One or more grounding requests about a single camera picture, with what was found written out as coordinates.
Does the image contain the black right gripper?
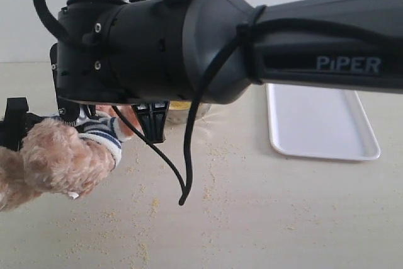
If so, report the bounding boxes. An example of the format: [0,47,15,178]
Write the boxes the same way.
[50,0,169,143]

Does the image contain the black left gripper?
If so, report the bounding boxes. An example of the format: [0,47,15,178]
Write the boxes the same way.
[1,97,43,151]

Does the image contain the beige teddy bear striped sweater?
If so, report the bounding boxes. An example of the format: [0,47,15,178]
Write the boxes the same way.
[1,105,135,212]

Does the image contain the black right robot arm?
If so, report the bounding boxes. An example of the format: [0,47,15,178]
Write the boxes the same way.
[50,0,402,120]

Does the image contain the steel bowl of yellow grain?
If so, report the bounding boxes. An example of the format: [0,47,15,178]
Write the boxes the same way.
[166,101,211,124]

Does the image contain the white rectangular plastic tray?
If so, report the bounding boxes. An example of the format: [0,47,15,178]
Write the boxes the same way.
[266,84,381,162]

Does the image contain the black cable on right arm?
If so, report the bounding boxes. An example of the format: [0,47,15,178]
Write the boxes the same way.
[33,0,403,206]

